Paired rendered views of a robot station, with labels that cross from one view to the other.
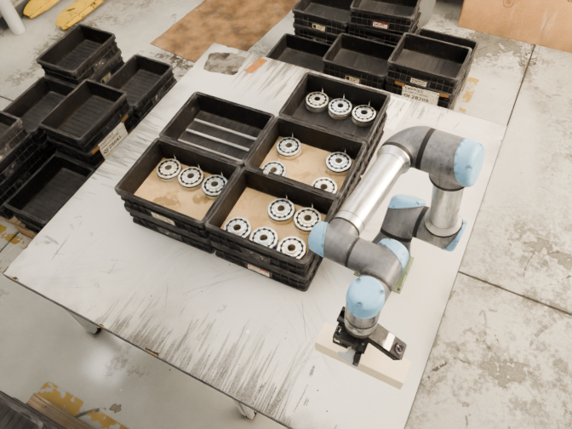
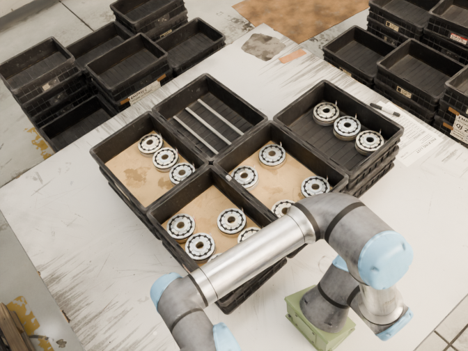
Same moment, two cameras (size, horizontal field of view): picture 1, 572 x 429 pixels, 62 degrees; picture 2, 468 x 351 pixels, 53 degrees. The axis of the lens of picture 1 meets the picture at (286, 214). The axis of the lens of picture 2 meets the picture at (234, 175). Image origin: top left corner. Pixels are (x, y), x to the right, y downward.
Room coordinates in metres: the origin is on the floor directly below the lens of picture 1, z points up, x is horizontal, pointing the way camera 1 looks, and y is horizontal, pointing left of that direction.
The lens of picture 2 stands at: (0.31, -0.43, 2.26)
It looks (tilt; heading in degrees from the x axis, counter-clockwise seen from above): 53 degrees down; 29
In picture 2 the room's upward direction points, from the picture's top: 11 degrees counter-clockwise
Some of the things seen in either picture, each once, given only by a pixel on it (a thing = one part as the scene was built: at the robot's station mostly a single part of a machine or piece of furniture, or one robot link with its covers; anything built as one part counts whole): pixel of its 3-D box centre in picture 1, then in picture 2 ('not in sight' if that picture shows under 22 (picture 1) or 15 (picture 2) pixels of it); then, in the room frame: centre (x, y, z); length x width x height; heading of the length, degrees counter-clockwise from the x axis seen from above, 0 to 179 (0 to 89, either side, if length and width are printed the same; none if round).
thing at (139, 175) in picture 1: (181, 187); (151, 166); (1.18, 0.40, 0.87); 0.40 x 0.30 x 0.11; 61
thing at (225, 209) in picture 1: (272, 221); (216, 230); (0.98, 0.05, 0.87); 0.40 x 0.30 x 0.11; 61
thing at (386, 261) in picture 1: (378, 263); (204, 347); (0.50, -0.19, 1.39); 0.11 x 0.11 x 0.08; 53
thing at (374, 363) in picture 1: (361, 355); not in sight; (0.39, -0.17, 1.08); 0.24 x 0.06 x 0.06; 59
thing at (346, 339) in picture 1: (355, 329); not in sight; (0.41, -0.14, 1.23); 0.09 x 0.08 x 0.12; 59
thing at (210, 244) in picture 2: (263, 238); (200, 246); (0.92, 0.09, 0.86); 0.10 x 0.10 x 0.01
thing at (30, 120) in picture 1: (50, 123); (107, 65); (2.21, 1.38, 0.31); 0.40 x 0.30 x 0.34; 149
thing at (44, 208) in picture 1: (59, 199); (87, 136); (1.66, 1.24, 0.26); 0.40 x 0.30 x 0.23; 149
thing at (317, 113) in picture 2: (317, 100); (326, 111); (1.62, -0.18, 0.86); 0.10 x 0.10 x 0.01
